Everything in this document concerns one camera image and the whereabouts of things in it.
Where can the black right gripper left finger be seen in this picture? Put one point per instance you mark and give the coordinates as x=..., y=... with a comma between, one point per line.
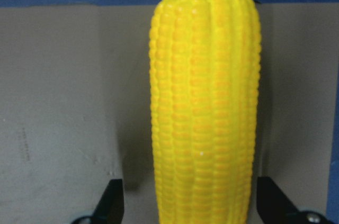
x=110, y=208

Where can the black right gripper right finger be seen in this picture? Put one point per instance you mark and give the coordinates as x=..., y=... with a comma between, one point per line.
x=272, y=205

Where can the yellow plastic corn cob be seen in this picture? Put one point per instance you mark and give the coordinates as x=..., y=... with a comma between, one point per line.
x=204, y=79

